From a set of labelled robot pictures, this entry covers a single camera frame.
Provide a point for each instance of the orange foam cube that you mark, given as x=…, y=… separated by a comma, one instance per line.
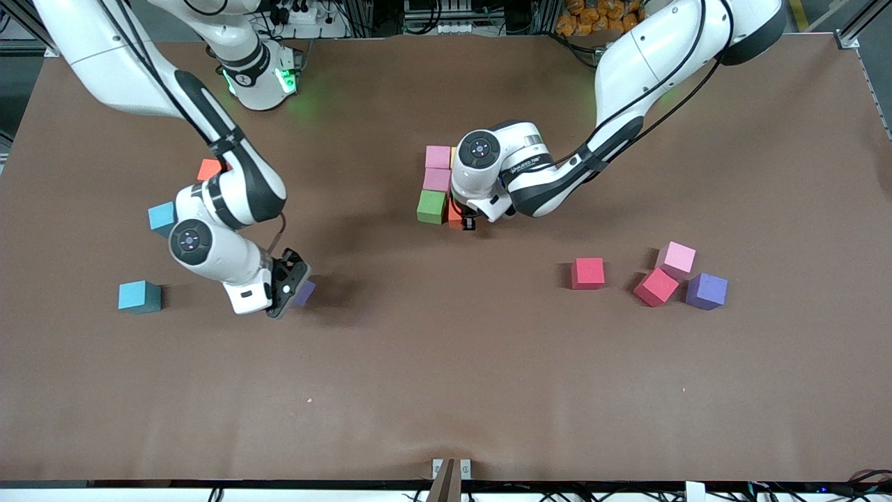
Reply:
x=455, y=222
x=208, y=169

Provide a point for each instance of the small white socket strip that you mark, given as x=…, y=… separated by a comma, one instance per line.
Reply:
x=460, y=28

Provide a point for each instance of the metal bracket with brown stick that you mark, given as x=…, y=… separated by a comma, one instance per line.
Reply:
x=446, y=484

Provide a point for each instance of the white power strip with plugs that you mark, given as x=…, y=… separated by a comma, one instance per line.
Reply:
x=306, y=15

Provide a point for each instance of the green foam cube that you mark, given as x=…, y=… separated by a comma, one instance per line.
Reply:
x=431, y=206

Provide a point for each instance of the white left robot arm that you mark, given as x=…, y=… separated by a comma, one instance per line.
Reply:
x=648, y=56

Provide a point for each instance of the red foam cube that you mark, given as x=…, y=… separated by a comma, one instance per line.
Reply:
x=656, y=286
x=587, y=272

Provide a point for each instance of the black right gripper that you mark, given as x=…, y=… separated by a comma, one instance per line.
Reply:
x=295, y=265

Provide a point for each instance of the cyan foam cube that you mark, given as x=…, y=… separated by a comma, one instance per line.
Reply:
x=138, y=295
x=160, y=217

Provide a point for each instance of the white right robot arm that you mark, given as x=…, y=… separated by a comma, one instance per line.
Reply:
x=104, y=49

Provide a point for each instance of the pink foam cube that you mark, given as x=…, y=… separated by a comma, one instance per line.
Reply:
x=436, y=180
x=677, y=259
x=437, y=157

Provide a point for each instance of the purple foam cube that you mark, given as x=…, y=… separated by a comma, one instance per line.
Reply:
x=305, y=293
x=706, y=291

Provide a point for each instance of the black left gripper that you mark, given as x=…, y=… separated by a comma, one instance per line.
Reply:
x=468, y=223

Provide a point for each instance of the brown table cover sheet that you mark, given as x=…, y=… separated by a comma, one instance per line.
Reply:
x=446, y=362

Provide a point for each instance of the bag of orange items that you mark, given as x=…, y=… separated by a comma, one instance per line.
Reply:
x=592, y=17

